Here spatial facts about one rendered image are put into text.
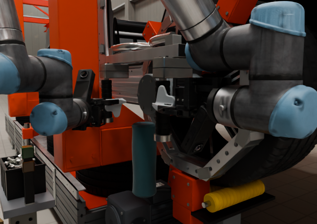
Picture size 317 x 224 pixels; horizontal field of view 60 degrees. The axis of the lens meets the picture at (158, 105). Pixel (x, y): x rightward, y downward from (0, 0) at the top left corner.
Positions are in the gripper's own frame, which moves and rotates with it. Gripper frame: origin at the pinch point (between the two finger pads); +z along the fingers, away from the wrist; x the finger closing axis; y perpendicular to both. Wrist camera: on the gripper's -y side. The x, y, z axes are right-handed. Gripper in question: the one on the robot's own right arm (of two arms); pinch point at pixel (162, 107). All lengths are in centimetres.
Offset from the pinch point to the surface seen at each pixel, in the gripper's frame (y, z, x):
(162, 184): -40, 42, -30
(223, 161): -16.9, -1.1, -20.6
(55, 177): -50, 106, 1
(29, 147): -17, 49, 23
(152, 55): 13.0, 6.9, -1.5
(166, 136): -6.9, -2.1, 0.5
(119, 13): 279, 1022, -489
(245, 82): 6.0, -8.0, -20.5
